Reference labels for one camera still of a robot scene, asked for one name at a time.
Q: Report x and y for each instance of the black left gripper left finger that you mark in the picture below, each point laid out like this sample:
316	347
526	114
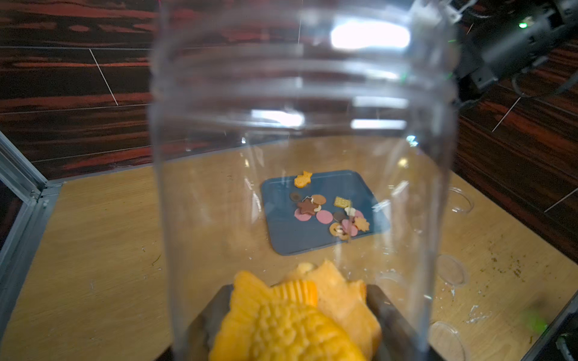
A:
202	332

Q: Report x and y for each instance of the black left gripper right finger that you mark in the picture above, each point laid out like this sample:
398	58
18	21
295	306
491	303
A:
398	340

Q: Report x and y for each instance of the clear jar with yellow cookies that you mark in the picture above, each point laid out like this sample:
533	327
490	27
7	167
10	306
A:
252	90

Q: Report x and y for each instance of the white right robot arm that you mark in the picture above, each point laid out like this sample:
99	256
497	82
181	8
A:
509	43

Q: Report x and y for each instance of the orange leaf cookie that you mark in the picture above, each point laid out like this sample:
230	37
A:
343	301

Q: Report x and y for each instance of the yellow fish cookie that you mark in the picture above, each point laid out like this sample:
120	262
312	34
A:
279	323

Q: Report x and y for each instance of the pink round cookie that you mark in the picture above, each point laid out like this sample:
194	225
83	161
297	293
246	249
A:
324	217
301	216
349	228

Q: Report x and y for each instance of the orange flower cookie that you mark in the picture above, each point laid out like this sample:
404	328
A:
362	224

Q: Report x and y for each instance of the orange pretzel cookie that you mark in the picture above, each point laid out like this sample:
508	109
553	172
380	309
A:
337	231

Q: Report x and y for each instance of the white small cookie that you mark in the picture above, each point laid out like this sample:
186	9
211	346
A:
350	211

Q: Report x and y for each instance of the teal plastic tray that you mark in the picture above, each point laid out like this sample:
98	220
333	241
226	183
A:
289	236

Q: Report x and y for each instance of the yellow square cracker cookie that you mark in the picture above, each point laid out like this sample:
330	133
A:
342	202

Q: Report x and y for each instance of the brown star cookie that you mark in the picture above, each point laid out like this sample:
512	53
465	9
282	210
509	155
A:
307	206

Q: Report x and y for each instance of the brown ridged cookie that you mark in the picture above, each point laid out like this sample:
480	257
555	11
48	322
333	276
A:
318	199

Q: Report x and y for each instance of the orange ridged cookie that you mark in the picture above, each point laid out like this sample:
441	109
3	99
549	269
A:
303	180

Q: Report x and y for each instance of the dark chocolate ring cookie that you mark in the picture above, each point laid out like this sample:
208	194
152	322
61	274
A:
295	197

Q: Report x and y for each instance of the aluminium frame post left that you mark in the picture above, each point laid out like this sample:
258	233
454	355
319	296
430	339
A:
38	198

